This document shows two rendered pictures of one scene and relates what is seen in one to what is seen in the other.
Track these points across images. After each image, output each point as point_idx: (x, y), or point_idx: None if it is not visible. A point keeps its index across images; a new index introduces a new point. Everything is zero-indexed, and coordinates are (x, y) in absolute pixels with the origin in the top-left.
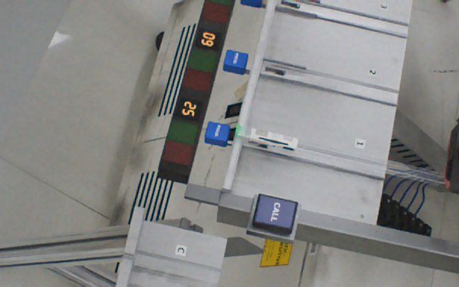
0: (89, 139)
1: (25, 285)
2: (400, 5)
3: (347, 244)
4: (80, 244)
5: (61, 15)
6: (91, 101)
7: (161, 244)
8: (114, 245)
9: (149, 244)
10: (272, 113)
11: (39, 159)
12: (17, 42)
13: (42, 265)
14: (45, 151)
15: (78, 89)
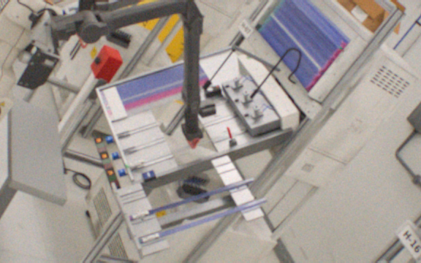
0: (83, 249)
1: None
2: (151, 119)
3: (174, 177)
4: (102, 237)
5: (61, 163)
6: (77, 237)
7: (123, 192)
8: (112, 226)
9: (120, 193)
10: (133, 160)
11: (71, 259)
12: (55, 171)
13: (94, 260)
14: (71, 256)
15: (70, 235)
